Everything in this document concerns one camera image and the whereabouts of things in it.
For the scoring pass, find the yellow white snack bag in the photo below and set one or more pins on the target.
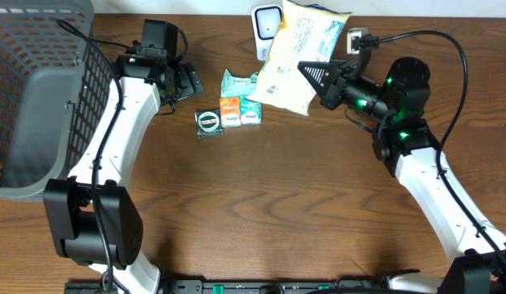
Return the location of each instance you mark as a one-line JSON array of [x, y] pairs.
[[306, 33]]

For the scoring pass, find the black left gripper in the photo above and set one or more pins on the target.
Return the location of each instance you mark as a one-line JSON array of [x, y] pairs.
[[193, 84]]

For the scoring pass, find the white barcode scanner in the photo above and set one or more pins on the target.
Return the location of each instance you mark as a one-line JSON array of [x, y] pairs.
[[265, 22]]

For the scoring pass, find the orange snack packet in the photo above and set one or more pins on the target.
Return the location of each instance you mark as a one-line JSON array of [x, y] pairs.
[[230, 112]]

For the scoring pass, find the teal tissue packet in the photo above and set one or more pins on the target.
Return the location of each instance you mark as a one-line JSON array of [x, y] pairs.
[[251, 112]]

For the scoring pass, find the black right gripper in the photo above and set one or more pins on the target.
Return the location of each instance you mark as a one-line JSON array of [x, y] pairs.
[[327, 94]]

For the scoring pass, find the grey plastic mesh basket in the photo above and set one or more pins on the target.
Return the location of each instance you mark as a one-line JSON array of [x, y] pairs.
[[54, 88]]

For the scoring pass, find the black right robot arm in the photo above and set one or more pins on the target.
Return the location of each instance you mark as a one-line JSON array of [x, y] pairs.
[[403, 141]]

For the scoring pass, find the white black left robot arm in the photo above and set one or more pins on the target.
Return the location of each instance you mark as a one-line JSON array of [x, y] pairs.
[[92, 219]]

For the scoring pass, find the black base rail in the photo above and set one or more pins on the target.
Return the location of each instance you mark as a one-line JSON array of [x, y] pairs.
[[253, 286]]

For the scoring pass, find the green wipes pack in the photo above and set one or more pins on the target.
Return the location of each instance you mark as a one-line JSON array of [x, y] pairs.
[[233, 86]]

